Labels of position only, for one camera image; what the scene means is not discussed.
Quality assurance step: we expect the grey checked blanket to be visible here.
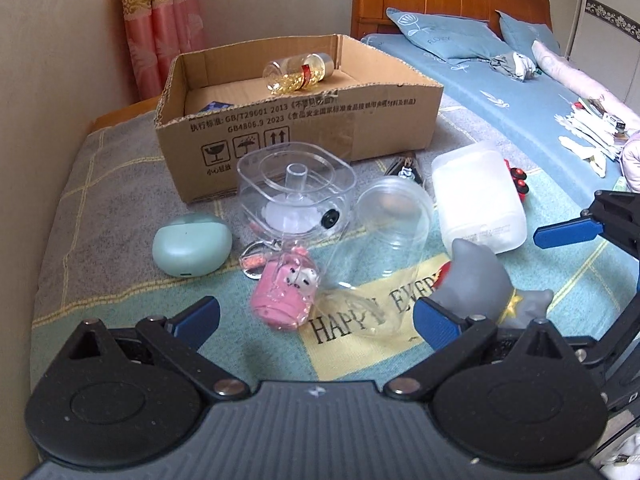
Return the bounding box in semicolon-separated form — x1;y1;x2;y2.
30;92;640;386

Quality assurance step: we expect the light purple cloth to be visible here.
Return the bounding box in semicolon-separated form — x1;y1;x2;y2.
617;130;640;176

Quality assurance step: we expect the grey crumpled garment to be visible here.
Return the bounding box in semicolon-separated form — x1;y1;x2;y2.
489;51;538;82

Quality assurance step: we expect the white wardrobe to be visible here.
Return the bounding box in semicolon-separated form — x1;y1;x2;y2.
565;0;640;61

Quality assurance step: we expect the cardboard box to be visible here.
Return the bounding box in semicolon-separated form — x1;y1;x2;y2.
154;34;445;205

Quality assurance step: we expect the pink curtain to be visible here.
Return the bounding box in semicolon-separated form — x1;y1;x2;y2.
117;0;208;101

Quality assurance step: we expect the white translucent plastic box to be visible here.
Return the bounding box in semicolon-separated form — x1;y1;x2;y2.
431;141;529;255

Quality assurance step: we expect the mint green earbud case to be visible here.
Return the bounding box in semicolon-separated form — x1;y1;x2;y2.
152;212;233;278

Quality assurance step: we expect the grey rubber animal toy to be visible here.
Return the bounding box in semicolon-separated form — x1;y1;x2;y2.
432;237;556;332

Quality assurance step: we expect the pink toy keychain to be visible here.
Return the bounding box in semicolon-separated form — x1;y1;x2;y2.
239;237;321;332

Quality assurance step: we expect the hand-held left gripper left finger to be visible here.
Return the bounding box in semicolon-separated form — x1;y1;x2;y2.
65;296;251;404

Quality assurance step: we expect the blue printed pillow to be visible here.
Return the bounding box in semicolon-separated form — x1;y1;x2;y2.
495;10;543;58
386;7;508;65

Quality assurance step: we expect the clear plastic jar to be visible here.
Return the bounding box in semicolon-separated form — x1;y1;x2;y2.
320;175;436;343

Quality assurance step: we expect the pink rolled quilt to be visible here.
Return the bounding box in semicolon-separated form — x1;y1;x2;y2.
531;40;640;131

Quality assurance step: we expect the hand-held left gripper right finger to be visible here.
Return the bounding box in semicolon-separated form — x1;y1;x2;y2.
382;296;576;404

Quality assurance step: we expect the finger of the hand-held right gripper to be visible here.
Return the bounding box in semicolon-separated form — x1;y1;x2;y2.
534;190;640;261
575;280;640;411

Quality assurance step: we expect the black metal clip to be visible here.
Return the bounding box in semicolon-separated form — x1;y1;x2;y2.
384;152;427;188

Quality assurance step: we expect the blue bedsheet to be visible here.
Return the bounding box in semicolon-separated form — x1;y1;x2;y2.
360;32;640;196

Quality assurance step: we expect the red toy train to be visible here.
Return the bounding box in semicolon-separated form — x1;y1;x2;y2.
502;159;531;203

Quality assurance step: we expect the clear square plastic container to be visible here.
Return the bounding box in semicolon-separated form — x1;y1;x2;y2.
236;143;357;241

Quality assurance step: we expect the wooden bed frame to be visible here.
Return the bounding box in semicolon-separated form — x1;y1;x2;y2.
90;95;161;131

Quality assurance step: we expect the pile of white packets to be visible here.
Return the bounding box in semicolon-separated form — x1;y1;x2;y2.
555;95;631;178

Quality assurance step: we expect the glass bottle of gold beads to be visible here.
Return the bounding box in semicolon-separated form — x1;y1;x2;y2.
262;52;336;97

